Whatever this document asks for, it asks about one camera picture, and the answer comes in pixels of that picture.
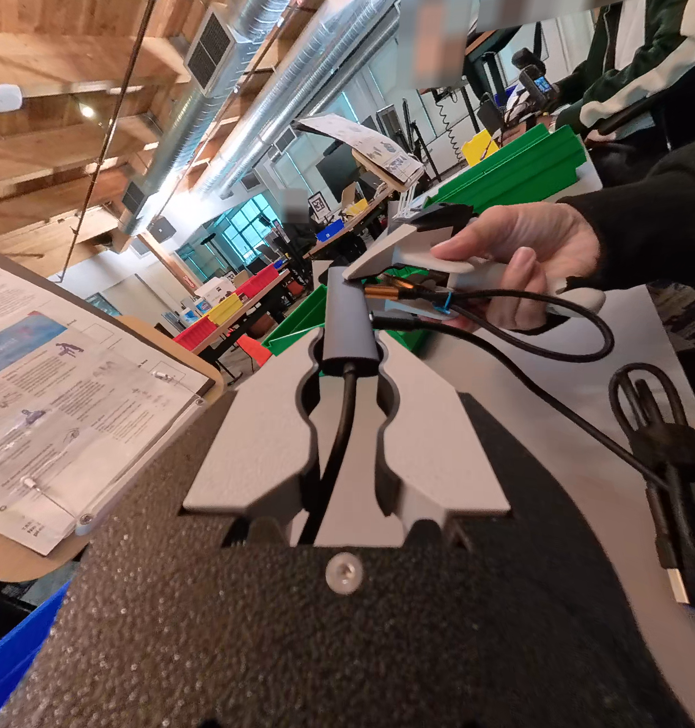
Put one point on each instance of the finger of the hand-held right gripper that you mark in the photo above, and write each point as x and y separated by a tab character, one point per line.
387	250
438	270

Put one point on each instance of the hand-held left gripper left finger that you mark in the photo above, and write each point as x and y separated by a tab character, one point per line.
251	443

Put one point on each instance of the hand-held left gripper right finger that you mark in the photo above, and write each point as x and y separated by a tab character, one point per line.
438	449

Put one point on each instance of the dark grey usb hub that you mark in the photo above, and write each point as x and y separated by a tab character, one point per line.
347	318

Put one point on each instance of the green plastic bin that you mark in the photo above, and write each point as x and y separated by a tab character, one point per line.
512	170
293	324

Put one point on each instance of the person's right forearm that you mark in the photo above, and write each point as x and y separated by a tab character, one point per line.
655	227

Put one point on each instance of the person's right hand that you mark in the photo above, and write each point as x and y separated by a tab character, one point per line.
541	239

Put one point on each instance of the yellow plastic bin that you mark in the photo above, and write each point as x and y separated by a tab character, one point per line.
225	310
479	149

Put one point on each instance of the black white marker sign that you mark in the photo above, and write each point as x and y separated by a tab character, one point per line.
319	203

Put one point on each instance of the instruction sheet on clipboard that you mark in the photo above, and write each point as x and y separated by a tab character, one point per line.
171	364

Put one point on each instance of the red plastic bin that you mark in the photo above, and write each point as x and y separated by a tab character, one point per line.
195	335
256	283

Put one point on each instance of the wooden background table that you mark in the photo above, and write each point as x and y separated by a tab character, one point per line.
251	319

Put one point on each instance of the printed instruction sheet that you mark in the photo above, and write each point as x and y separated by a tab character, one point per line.
68	409

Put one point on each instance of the black ceiling speaker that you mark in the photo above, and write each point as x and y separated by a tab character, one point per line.
162	228

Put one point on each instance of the dark ceiling pipe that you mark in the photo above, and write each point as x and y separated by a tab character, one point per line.
105	148

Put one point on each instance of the blue plastic bin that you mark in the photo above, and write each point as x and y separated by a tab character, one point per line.
12	654

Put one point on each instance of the white ceiling device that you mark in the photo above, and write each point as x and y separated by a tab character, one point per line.
3	98

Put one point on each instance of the black camera device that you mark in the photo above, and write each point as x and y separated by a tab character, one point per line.
535	79

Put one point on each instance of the silver ventilation duct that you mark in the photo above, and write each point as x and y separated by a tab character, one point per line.
171	142
290	96

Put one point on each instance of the duct vent grille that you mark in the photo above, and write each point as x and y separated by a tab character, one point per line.
208	51

